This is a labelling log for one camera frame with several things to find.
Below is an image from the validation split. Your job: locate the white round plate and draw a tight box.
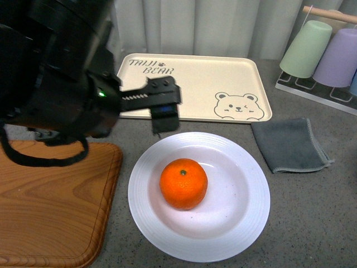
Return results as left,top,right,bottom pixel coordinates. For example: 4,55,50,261
128,132,271,262

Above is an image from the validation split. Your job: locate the purple cup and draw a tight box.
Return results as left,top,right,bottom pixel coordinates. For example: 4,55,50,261
312,28,356,88

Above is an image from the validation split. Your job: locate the blue cup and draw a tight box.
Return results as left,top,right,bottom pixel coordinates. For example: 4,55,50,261
349,73,357,96

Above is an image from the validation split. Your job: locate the wooden cutting board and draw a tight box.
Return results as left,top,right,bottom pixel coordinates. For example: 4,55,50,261
1,142,123,267

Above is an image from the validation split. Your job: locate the green cup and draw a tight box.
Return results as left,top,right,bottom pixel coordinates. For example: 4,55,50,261
279,20,332,78

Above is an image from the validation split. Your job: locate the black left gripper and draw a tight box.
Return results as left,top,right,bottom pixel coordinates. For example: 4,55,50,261
5,71,181,138

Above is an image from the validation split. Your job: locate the white cup holder rack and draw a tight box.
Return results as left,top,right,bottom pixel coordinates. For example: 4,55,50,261
276,6,356,114

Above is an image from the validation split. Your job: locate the beige bear tray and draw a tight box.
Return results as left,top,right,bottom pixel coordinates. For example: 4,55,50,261
118,54,272,123

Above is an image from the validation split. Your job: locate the grey folded cloth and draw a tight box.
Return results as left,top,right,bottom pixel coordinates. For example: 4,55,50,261
251,118,335,174

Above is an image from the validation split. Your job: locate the orange fruit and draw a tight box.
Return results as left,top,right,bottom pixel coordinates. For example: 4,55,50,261
160,158,208,210

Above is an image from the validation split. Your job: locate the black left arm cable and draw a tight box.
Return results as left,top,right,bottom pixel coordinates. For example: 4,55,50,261
0,122,90,168

